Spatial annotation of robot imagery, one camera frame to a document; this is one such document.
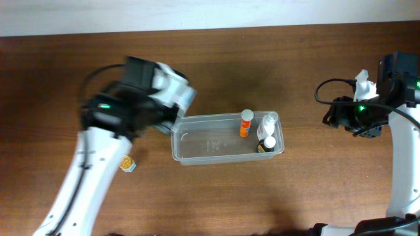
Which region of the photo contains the small jar yellow lid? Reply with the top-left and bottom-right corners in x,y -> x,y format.
119,155 -> 137,172

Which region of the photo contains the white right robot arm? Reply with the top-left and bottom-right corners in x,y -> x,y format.
311,95 -> 419,236

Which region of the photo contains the clear capped spray bottle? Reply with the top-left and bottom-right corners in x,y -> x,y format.
257,112 -> 279,141

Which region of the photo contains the orange tablet tube white cap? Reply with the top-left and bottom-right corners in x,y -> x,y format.
240,109 -> 254,138

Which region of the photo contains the clear plastic container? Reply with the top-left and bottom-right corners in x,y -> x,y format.
171,111 -> 285,165

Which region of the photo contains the dark bottle white cap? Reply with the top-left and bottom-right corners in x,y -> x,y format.
257,136 -> 276,153

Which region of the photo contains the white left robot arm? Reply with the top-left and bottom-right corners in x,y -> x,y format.
34,56 -> 196,235

